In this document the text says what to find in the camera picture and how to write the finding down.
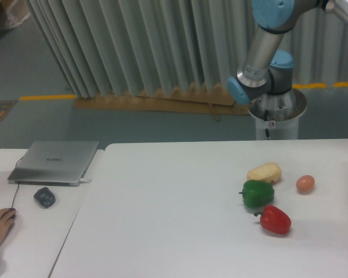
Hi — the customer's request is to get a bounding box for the black computer mouse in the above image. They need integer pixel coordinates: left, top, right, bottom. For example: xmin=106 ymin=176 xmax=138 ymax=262
xmin=2 ymin=208 xmax=16 ymax=229

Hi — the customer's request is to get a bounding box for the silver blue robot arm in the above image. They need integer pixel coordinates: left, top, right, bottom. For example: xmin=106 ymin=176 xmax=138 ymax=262
xmin=227 ymin=1 xmax=348 ymax=104

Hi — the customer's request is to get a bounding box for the green bell pepper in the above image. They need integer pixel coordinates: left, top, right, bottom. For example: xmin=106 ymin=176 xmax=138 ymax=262
xmin=239 ymin=180 xmax=275 ymax=209

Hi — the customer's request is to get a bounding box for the red bell pepper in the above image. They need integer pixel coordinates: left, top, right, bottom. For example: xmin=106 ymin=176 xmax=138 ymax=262
xmin=253 ymin=205 xmax=292 ymax=235

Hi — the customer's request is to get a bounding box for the small black gadget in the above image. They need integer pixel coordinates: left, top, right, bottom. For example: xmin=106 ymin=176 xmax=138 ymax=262
xmin=34 ymin=187 xmax=56 ymax=209

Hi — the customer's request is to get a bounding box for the silver laptop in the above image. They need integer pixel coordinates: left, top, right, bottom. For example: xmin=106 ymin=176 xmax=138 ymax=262
xmin=8 ymin=141 xmax=99 ymax=186

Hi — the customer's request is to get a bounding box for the white usb plug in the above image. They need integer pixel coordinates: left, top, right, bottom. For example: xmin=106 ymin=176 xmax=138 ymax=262
xmin=79 ymin=179 xmax=92 ymax=184

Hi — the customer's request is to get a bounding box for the pale green curtain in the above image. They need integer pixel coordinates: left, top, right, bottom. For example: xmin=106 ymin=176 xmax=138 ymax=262
xmin=27 ymin=1 xmax=348 ymax=98

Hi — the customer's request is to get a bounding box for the cardboard box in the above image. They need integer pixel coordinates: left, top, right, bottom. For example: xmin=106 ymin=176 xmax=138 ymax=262
xmin=0 ymin=0 xmax=30 ymax=30

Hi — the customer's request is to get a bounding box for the brown cardboard sheet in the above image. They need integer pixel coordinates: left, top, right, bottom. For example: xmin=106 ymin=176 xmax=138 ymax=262
xmin=73 ymin=82 xmax=249 ymax=121

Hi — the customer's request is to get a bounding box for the beige bread loaf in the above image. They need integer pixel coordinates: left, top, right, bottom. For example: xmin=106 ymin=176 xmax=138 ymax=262
xmin=246 ymin=162 xmax=282 ymax=184

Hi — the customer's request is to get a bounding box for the brown egg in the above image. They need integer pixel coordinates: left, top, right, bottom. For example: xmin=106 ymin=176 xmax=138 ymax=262
xmin=296 ymin=175 xmax=315 ymax=193

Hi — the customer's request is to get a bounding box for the black mouse cable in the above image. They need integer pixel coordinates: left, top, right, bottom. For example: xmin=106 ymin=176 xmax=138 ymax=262
xmin=0 ymin=147 xmax=31 ymax=210

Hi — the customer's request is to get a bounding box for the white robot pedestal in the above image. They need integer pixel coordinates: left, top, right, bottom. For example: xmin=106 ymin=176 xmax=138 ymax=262
xmin=248 ymin=89 xmax=307 ymax=140

